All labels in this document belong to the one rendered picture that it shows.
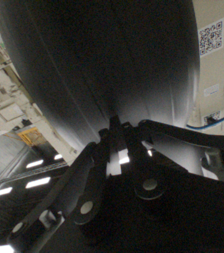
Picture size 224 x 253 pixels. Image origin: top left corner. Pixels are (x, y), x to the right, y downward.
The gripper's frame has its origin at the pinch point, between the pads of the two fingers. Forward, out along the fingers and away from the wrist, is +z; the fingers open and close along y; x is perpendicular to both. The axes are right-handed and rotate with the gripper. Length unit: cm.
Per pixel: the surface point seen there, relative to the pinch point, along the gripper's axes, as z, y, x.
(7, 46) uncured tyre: 6.2, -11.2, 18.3
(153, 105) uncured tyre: 4.6, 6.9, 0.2
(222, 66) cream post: 27.5, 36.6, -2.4
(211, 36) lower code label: 24.8, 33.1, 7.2
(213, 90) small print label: 29.2, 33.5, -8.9
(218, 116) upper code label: 32, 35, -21
